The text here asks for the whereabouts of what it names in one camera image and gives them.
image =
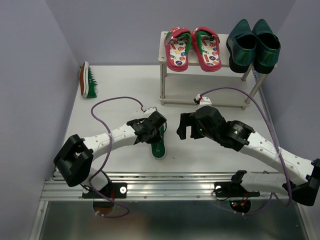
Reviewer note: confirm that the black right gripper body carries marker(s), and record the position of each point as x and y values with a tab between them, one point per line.
207	133

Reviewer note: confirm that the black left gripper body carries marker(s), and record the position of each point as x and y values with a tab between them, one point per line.
155	136

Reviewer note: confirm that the green canvas sneaker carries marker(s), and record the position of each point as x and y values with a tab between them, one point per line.
87	82
158	149

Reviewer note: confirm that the pink flip-flop with letters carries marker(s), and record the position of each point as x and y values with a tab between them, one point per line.
206	44

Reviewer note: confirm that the green loafer shoe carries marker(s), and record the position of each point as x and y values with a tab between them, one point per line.
241	44
268	48

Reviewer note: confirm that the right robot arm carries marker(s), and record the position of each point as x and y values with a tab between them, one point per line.
296	177

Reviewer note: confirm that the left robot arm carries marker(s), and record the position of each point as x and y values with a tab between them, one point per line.
74	159

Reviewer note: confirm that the white two-tier shoe shelf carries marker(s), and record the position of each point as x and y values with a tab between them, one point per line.
182	87

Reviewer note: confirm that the green canvas sneaker on side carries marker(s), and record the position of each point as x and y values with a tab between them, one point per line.
87	82

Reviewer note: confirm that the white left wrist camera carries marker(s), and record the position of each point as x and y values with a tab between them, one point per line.
148	111

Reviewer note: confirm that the aluminium table edge rail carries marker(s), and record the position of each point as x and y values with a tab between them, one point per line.
145	186

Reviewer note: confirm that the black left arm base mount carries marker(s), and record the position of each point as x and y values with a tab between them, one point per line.
112	190

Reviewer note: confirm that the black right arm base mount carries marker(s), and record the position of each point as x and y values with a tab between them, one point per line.
233	188

